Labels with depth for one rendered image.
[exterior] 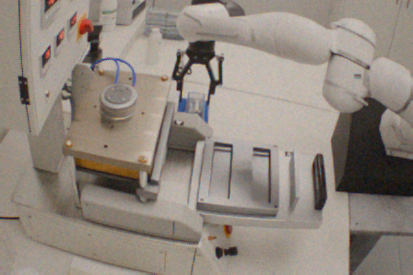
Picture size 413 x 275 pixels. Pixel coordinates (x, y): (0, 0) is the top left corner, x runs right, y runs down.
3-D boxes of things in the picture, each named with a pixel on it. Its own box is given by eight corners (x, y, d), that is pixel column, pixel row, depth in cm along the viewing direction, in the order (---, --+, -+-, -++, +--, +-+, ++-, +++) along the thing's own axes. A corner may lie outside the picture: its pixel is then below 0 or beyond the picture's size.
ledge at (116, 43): (20, 110, 136) (19, 101, 134) (97, 12, 202) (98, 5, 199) (86, 126, 135) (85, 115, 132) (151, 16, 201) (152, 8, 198)
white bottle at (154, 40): (149, 65, 166) (152, 33, 157) (143, 60, 169) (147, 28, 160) (160, 63, 168) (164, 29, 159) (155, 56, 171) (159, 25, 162)
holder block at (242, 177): (195, 209, 87) (197, 201, 86) (204, 143, 103) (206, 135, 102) (276, 216, 88) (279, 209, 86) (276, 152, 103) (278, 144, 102)
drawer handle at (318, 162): (314, 209, 90) (320, 197, 87) (312, 163, 101) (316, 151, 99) (322, 209, 90) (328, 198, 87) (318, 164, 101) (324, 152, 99)
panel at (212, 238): (226, 278, 97) (201, 240, 86) (232, 196, 121) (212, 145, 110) (233, 277, 97) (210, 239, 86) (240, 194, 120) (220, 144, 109)
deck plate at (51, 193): (10, 201, 84) (9, 198, 84) (49, 113, 111) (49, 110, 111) (199, 248, 85) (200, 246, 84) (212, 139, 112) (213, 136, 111)
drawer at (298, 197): (185, 221, 89) (188, 198, 84) (194, 151, 106) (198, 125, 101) (317, 231, 89) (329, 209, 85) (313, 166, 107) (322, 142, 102)
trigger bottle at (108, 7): (96, 26, 180) (100, -21, 165) (112, 22, 183) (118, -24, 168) (100, 34, 174) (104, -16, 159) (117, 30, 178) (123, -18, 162)
